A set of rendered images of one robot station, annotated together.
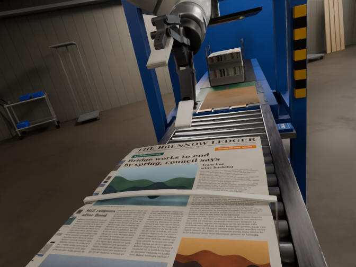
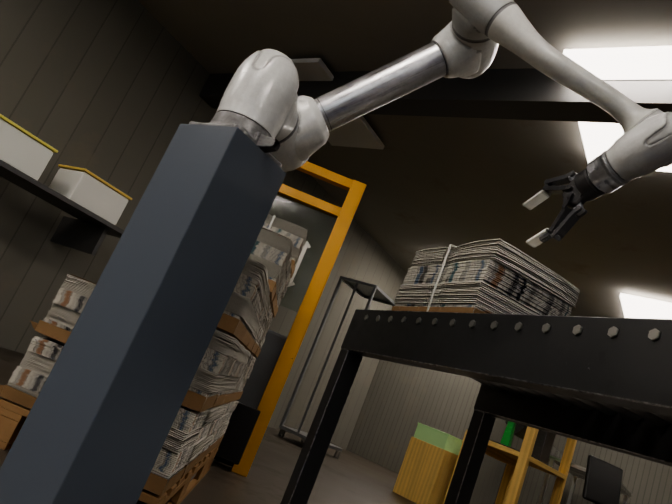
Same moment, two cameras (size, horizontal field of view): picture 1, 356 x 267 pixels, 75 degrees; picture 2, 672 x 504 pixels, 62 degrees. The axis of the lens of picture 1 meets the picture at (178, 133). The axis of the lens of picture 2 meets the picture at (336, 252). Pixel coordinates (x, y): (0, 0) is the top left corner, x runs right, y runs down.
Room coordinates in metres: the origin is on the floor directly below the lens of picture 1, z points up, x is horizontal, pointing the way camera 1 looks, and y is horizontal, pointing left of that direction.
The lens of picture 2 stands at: (1.16, -1.22, 0.53)
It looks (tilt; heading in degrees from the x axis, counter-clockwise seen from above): 14 degrees up; 141
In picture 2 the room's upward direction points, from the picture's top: 22 degrees clockwise
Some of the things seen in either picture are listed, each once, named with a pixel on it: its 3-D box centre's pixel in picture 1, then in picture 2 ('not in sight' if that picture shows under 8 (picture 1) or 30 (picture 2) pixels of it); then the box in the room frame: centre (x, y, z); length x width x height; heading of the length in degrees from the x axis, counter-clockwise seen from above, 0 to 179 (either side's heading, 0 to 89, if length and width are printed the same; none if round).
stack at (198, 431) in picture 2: not in sight; (180, 375); (-0.77, -0.11, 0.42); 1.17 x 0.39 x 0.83; 140
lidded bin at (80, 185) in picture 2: not in sight; (88, 196); (-3.10, -0.07, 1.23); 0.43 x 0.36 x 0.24; 104
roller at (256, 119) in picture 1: (218, 126); not in sight; (1.15, -0.22, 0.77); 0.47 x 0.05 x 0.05; 71
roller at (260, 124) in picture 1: (217, 131); not in sight; (1.09, -0.20, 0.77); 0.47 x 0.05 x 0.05; 71
